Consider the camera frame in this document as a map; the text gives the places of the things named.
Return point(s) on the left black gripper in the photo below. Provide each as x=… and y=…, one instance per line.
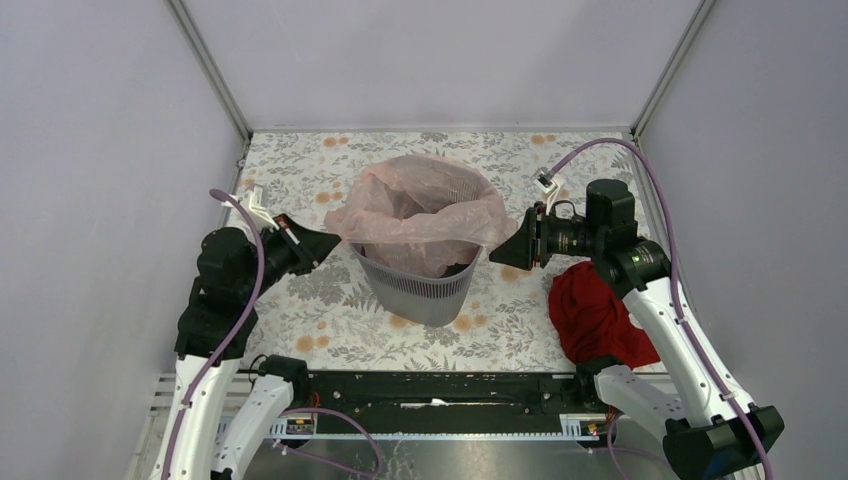
x=310, y=247

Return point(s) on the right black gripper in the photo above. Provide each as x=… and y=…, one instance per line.
x=521, y=249

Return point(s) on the pink plastic trash bag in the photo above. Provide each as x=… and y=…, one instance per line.
x=422, y=214

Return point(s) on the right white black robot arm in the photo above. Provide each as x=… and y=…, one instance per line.
x=712, y=428

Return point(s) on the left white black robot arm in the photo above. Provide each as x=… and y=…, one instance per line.
x=211, y=342

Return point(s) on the grey plastic trash bin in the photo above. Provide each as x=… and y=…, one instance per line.
x=433, y=302

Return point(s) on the red cloth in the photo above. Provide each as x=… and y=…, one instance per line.
x=592, y=321

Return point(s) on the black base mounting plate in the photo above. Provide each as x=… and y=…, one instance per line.
x=396, y=395

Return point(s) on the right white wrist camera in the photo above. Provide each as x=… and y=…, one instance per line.
x=550, y=184

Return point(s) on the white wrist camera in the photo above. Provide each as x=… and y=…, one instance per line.
x=550, y=184
x=252, y=200

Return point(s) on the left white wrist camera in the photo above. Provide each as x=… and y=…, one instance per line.
x=252, y=200

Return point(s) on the grey slotted cable duct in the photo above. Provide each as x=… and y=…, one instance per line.
x=522, y=428

